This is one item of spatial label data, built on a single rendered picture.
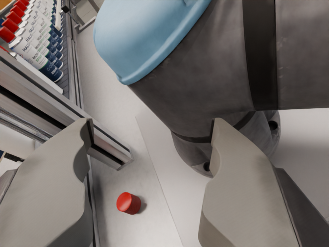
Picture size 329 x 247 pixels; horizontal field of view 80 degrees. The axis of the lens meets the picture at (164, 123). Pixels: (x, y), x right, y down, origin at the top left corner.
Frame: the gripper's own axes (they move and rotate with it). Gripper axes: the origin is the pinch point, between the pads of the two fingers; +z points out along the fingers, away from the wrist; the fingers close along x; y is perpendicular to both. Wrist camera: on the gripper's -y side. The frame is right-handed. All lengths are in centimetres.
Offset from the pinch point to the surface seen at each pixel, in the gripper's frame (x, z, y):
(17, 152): -27.9, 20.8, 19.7
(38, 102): -15.9, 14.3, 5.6
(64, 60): -38, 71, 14
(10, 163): -42, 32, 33
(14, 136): -27.6, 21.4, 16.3
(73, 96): -27, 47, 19
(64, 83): -32, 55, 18
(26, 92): -16.7, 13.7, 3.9
